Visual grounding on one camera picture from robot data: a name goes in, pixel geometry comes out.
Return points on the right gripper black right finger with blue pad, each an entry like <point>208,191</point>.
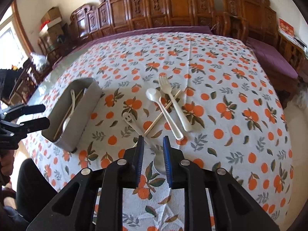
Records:
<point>187,175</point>

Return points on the stacked cardboard boxes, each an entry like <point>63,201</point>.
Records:
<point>51,26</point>

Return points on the purple table cover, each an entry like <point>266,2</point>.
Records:
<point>267,56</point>

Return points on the large white plastic spoon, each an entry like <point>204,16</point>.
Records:
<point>70,110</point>

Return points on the metal fork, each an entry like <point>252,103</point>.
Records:
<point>83,93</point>

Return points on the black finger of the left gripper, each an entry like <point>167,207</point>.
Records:
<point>24,110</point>
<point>27,127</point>

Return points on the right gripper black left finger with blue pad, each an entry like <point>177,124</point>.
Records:
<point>121,174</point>

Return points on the person's left hand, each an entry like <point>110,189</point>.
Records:
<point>7,165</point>

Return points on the wooden chopstick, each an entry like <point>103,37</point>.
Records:
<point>159,116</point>
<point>59,129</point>

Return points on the white plastic fork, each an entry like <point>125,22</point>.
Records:
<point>167,89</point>

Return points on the small white plastic spoon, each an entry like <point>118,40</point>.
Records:
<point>155,96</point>

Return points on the orange print tablecloth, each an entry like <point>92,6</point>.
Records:
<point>207,93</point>

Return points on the grey metal utensil tray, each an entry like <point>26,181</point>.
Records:
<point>68,140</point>

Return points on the metal smiley face spoon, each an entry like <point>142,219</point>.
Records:
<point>158,160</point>

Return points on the carved wooden chair row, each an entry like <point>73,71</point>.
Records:
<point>253,21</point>

